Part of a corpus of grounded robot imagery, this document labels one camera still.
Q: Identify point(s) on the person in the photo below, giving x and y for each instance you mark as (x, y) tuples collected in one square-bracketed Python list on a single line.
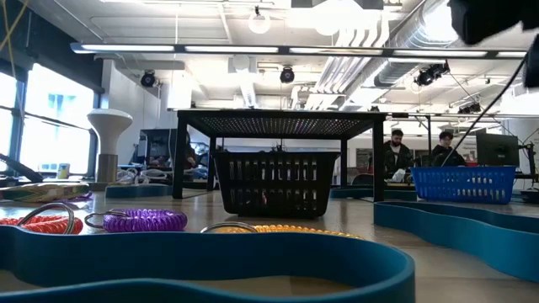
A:
[(396, 160), (448, 157)]

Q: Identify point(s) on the large teal rubber band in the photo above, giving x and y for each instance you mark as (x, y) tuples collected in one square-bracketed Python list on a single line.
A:
[(135, 191), (210, 256), (463, 235), (358, 194)]

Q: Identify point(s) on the black ceiling spotlight cluster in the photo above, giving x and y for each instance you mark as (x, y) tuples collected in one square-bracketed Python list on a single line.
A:
[(425, 78)]

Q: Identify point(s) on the silver ventilation duct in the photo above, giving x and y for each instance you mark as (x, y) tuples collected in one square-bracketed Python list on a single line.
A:
[(404, 50)]

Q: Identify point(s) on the round white pendant lamp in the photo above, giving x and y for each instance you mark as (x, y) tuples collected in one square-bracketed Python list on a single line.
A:
[(252, 25)]

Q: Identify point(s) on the black slotted plastic basket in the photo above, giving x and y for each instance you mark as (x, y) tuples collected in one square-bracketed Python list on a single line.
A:
[(273, 210)]

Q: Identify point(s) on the small yellow cup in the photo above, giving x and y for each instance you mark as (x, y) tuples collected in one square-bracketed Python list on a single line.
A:
[(63, 171)]

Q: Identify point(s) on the white mushroom-shaped lamp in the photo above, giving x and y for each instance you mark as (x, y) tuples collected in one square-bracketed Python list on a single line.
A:
[(109, 126)]

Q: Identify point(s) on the black perforated metal shelf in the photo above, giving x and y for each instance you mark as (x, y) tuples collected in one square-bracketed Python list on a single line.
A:
[(252, 113)]

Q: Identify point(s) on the black slanted bar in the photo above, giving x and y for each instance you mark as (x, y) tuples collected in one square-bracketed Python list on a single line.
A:
[(21, 168)]

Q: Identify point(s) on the blue slotted plastic basket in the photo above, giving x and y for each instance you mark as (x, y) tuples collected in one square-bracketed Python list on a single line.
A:
[(463, 170)]

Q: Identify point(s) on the yellow rectangular packet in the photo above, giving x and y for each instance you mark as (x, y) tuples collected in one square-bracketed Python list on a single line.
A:
[(42, 192)]

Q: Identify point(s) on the overhead bar with light strips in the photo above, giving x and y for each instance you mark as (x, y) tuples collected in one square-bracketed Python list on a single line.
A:
[(231, 49)]

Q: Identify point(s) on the black computer monitor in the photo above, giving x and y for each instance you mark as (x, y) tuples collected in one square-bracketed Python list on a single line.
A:
[(497, 149), (160, 147)]

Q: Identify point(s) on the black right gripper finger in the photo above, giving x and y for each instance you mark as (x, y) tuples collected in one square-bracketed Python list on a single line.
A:
[(492, 19)]

